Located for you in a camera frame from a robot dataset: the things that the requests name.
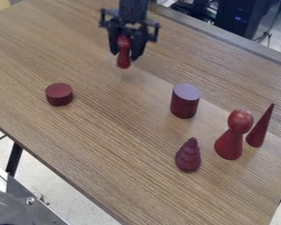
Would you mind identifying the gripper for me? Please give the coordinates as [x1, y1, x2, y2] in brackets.
[97, 8, 162, 62]

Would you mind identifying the slim red toy pawn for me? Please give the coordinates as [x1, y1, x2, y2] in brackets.
[114, 34, 133, 70]

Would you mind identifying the ridged red cone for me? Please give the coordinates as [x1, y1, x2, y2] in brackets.
[174, 136, 203, 172]

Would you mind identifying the red cone with ball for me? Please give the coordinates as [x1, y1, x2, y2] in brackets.
[213, 109, 256, 161]

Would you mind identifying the plain red cone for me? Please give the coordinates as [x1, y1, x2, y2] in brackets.
[244, 103, 276, 149]

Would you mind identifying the tall red cylinder block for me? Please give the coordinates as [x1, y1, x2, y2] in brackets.
[169, 83, 203, 120]

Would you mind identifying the short red cylinder block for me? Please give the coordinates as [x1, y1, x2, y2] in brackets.
[44, 83, 76, 107]

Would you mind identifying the black computer tower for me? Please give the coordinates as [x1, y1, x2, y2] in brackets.
[214, 0, 271, 40]

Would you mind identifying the grey metal base plate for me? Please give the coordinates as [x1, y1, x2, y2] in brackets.
[0, 168, 70, 225]

